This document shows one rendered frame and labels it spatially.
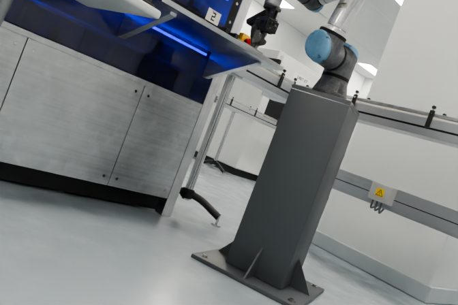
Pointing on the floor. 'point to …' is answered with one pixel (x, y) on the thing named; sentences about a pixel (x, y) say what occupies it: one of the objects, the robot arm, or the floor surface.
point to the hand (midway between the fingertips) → (252, 47)
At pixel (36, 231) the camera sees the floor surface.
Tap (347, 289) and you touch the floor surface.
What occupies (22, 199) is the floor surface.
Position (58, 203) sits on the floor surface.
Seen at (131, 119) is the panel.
